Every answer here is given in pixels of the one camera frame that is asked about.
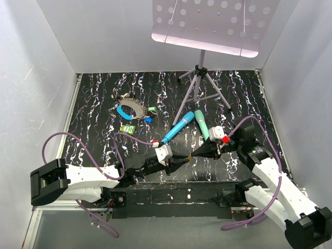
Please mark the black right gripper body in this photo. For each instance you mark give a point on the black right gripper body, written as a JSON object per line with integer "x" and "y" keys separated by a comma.
{"x": 228, "y": 147}

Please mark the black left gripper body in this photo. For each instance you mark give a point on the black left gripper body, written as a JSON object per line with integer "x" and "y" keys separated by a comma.
{"x": 151, "y": 168}

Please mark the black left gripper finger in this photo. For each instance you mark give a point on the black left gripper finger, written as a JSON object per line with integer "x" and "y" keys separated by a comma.
{"x": 175, "y": 164}
{"x": 176, "y": 157}

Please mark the blue capped key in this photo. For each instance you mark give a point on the blue capped key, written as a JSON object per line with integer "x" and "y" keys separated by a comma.
{"x": 148, "y": 120}

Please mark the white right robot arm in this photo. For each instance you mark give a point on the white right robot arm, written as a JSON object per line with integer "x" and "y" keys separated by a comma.
{"x": 304, "y": 224}

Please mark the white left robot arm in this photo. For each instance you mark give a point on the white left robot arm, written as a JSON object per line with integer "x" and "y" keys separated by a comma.
{"x": 88, "y": 183}

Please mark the green toy microphone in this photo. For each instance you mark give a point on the green toy microphone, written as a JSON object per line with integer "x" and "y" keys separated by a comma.
{"x": 200, "y": 119}

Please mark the green monster key tag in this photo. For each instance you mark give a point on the green monster key tag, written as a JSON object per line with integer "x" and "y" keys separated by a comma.
{"x": 128, "y": 129}

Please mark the pink perforated music stand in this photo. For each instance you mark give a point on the pink perforated music stand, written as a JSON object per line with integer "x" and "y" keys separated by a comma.
{"x": 237, "y": 28}

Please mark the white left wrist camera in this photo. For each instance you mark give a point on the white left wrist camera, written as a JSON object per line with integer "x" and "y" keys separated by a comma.
{"x": 164, "y": 153}

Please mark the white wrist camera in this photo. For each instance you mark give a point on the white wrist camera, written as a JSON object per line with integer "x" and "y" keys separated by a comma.
{"x": 164, "y": 153}
{"x": 217, "y": 133}

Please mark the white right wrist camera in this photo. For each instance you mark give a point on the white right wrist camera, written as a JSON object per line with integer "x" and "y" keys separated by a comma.
{"x": 217, "y": 133}

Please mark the black table front rail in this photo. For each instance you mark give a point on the black table front rail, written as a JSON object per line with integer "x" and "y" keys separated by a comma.
{"x": 171, "y": 199}

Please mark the aluminium frame left rail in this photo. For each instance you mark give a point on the aluminium frame left rail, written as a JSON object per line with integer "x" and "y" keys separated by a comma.
{"x": 49, "y": 181}

